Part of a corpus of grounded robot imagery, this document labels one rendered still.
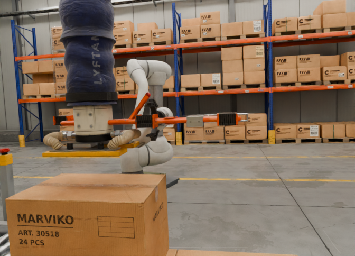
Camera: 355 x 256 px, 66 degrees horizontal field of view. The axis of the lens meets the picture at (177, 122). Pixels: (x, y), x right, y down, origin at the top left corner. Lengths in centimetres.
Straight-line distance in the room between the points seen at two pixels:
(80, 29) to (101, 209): 73
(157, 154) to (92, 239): 94
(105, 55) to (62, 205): 64
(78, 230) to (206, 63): 875
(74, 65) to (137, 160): 92
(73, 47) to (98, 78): 16
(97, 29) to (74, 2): 13
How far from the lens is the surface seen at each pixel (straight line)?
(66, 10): 129
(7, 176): 226
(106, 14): 129
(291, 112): 978
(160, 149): 200
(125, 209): 113
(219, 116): 116
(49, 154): 127
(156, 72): 197
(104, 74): 124
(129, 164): 195
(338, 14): 905
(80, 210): 121
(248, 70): 832
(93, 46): 124
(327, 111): 1007
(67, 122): 134
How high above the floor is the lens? 132
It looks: 4 degrees down
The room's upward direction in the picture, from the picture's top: 2 degrees counter-clockwise
